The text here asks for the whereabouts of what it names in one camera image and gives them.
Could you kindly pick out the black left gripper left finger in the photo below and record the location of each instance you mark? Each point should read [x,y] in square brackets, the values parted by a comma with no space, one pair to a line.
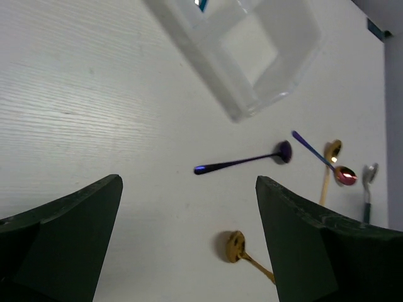
[55,252]

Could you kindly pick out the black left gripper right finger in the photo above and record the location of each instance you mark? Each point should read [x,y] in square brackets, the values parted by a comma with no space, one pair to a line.
[320,255]

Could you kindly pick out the teal handled silver fork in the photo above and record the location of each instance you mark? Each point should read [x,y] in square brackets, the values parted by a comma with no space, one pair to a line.
[201,4]

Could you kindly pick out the ornate gold spoon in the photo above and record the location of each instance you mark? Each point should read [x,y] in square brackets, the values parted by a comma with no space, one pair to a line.
[235,250]

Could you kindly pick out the rainbow iridescent spoon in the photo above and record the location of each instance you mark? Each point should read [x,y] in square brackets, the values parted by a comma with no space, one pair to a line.
[343,175]

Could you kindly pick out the purple blue iridescent spoon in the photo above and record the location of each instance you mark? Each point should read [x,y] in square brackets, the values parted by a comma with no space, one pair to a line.
[283,152]

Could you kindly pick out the slim gold spoon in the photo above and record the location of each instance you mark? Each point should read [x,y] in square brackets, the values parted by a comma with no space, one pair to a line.
[329,170]

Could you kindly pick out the white three-compartment plastic tray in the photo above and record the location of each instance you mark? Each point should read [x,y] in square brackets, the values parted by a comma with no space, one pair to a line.
[250,54]

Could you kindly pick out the right blue corner label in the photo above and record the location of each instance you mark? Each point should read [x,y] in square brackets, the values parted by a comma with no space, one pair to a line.
[377,32]

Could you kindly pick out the teal handled silver spoon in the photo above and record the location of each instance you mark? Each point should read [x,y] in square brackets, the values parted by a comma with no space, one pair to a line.
[369,175]

